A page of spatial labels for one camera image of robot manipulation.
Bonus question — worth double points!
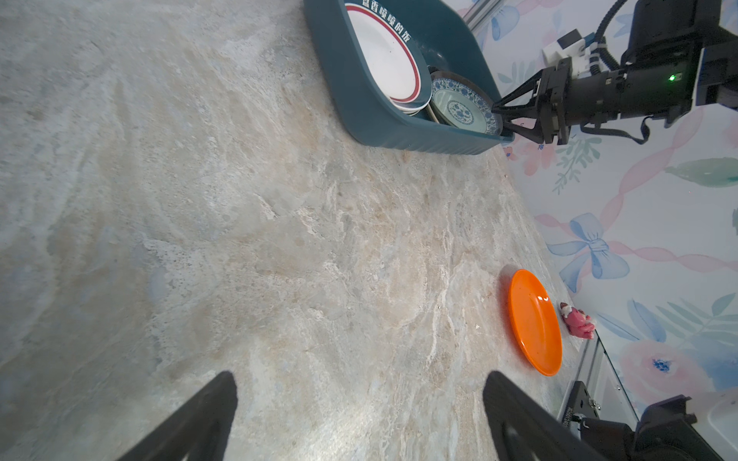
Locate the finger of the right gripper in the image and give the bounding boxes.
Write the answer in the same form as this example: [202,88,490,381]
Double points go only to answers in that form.
[492,71,542,113]
[501,117,545,144]

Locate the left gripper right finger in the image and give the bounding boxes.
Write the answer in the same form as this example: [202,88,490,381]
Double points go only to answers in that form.
[482,371,600,460]

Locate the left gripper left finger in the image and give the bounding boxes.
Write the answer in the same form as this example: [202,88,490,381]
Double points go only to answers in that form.
[121,371,238,460]

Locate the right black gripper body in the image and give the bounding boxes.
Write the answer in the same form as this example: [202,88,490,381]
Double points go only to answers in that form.
[534,58,572,145]

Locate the blue patterned green plate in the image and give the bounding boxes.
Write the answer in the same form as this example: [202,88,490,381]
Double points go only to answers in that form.
[430,75,503,136]

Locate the orange plate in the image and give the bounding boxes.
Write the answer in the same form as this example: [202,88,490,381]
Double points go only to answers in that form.
[507,269,563,376]

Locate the white plate green rim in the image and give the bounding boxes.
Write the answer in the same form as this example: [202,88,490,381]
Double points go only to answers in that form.
[345,0,432,115]

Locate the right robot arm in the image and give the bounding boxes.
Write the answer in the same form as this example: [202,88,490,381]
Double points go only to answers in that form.
[492,0,737,145]

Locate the pink small toy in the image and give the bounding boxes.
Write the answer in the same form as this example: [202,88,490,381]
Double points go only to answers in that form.
[559,303,596,340]

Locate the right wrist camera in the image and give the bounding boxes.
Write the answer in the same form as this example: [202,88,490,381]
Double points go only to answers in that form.
[542,29,595,78]

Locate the black corrugated cable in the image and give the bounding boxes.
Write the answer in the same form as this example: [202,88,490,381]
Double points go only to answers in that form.
[587,0,630,73]

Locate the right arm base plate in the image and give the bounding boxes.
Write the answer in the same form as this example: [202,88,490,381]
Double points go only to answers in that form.
[558,380,601,438]

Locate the aluminium rail frame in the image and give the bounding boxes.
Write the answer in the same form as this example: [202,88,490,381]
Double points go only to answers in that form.
[569,337,639,429]

